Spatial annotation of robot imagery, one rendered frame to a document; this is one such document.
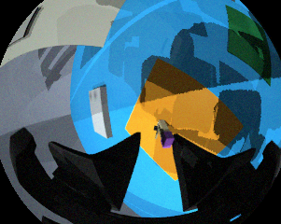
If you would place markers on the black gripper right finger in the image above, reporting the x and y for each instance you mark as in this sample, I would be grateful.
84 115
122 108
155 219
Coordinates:
199 172

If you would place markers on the orange flat square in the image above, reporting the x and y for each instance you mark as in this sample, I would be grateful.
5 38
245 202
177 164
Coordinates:
189 110

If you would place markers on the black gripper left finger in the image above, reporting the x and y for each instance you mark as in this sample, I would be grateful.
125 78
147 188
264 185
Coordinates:
110 169

